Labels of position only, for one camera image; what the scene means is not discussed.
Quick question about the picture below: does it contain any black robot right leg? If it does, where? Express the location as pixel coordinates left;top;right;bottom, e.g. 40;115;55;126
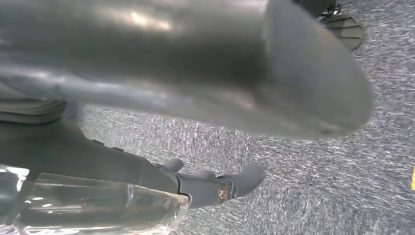
292;0;366;51

